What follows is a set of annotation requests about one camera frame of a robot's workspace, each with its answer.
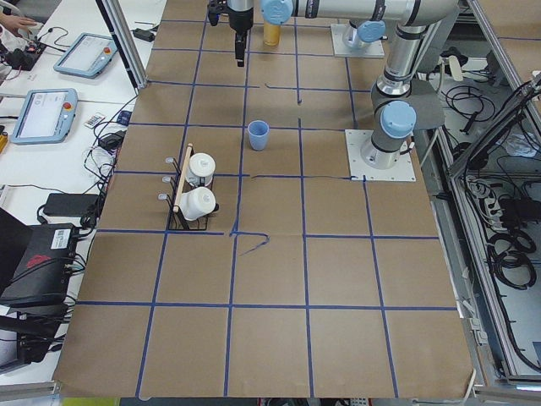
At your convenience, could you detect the person hand at desk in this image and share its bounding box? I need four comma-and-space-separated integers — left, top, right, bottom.
0, 12, 38, 37

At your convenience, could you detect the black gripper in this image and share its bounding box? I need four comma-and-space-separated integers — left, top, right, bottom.
227, 0, 253, 67

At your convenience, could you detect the black computer box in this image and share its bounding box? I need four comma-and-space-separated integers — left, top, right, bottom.
1, 223, 78, 308

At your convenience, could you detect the black wire cup rack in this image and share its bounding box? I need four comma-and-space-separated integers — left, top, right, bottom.
158, 143, 219, 231

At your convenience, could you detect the blue teach pendant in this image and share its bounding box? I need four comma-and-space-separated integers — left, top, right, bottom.
53, 32, 117, 79
8, 88, 78, 145

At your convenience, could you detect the lower blue teach pendant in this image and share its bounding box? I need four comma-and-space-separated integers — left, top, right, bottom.
8, 88, 78, 145

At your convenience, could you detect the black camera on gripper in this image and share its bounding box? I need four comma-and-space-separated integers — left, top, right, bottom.
207, 0, 228, 26

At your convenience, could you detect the light blue plastic cup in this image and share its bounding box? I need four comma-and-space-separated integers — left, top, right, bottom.
247, 120, 270, 151

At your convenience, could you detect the aluminium frame post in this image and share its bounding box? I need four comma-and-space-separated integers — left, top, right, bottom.
96, 0, 147, 90

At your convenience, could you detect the white mug lower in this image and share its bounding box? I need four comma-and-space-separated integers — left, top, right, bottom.
180, 187, 217, 221

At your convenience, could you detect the small remote control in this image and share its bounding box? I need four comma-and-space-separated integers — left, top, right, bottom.
84, 112, 106, 129

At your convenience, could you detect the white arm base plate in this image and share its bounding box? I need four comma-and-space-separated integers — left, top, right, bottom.
345, 129, 416, 182

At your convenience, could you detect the upper blue teach pendant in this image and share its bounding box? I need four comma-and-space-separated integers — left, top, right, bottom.
53, 32, 117, 79

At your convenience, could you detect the white mug upper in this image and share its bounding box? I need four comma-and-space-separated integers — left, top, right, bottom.
186, 152, 216, 187

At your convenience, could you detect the wooden rack handle bar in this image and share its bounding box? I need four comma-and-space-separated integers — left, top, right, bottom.
172, 143, 194, 213

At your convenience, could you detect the bamboo chopstick holder cup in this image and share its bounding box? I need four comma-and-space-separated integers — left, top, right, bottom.
263, 22, 281, 47

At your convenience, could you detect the black power adapter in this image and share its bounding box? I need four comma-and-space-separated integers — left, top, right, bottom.
37, 194, 98, 217

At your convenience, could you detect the white mug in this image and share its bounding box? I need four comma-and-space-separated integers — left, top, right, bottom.
186, 152, 216, 187
180, 187, 217, 221

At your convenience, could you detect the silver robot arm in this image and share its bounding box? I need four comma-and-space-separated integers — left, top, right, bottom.
342, 19, 386, 50
260, 1, 457, 169

